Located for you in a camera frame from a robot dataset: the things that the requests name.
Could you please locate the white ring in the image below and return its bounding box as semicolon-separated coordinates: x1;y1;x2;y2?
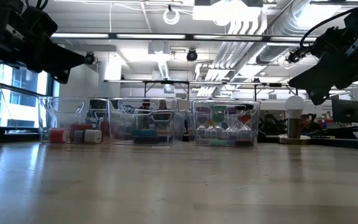
162;7;181;26

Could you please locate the person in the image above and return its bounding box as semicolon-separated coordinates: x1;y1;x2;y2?
137;99;154;128
157;99;171;124

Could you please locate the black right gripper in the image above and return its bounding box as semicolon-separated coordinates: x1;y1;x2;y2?
288;26;358;106

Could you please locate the black monitor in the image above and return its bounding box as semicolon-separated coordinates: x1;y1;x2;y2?
331;95;358;124

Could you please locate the purple rectangular box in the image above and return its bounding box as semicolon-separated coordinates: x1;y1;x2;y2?
134;136;160;145

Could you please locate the orange hourglass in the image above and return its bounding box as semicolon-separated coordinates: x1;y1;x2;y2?
205;119;216;139

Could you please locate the clear plastic bin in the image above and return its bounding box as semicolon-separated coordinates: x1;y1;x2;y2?
109;97;180;146
38;96;111;144
191;99;261;147

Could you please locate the red pronged charger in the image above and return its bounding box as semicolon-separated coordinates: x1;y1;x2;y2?
99;121;111;138

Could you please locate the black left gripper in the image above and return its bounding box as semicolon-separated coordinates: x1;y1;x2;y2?
0;4;86;85

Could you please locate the black beam with light strips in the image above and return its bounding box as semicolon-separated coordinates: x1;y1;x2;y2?
50;30;319;44

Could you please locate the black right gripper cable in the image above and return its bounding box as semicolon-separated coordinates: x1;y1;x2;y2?
300;6;358;49

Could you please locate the mint green hourglass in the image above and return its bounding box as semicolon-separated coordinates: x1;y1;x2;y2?
209;105;228;147

